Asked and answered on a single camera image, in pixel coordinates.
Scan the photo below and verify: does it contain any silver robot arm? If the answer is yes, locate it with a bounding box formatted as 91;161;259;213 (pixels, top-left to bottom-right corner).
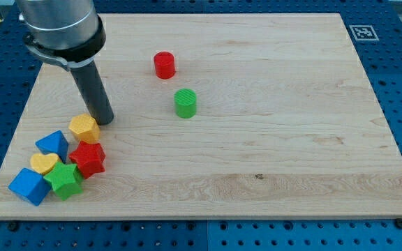
15;0;106;71

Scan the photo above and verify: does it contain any light wooden board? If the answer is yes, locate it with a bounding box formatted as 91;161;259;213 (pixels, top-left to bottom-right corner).
0;13;402;221

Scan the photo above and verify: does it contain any green cylinder block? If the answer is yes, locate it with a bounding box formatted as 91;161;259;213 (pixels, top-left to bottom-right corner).
174;89;197;119

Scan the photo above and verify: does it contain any red cylinder block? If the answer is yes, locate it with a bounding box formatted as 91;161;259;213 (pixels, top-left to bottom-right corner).
154;51;176;79

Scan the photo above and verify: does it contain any red star block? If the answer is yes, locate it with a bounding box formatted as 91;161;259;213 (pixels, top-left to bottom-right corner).
68;141;105;179

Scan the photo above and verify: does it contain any yellow hexagon block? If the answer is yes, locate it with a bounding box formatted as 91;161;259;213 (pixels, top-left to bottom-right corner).
68;114;101;144

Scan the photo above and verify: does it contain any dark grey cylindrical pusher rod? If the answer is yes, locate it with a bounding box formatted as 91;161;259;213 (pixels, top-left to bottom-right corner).
70;61;114;126

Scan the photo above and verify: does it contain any green star block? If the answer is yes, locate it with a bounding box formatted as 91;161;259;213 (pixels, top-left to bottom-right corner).
43;162;83;201

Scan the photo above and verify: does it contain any blue triangle block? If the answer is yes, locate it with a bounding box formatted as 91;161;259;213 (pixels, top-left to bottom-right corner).
35;130;69;162

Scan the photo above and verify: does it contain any yellow heart block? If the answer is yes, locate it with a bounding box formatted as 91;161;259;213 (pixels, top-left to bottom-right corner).
30;153;61;175

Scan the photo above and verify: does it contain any blue cube block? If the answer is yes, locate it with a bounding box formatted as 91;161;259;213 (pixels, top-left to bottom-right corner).
8;168;52;206

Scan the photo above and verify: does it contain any white fiducial marker tag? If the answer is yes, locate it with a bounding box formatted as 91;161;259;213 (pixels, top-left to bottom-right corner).
349;24;379;41

